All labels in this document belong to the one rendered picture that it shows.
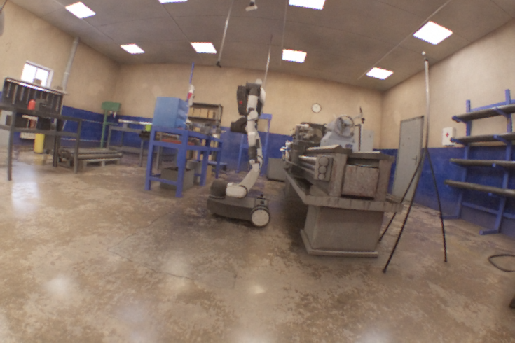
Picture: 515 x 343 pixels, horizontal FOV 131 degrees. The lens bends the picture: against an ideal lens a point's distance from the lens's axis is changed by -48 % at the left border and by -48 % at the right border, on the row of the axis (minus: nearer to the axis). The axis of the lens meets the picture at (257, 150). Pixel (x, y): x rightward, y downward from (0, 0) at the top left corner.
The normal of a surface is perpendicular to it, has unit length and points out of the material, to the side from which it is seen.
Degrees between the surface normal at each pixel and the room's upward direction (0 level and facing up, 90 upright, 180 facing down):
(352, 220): 90
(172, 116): 90
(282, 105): 90
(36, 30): 90
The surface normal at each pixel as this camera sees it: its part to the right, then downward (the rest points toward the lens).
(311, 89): -0.06, -0.01
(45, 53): 0.99, 0.14
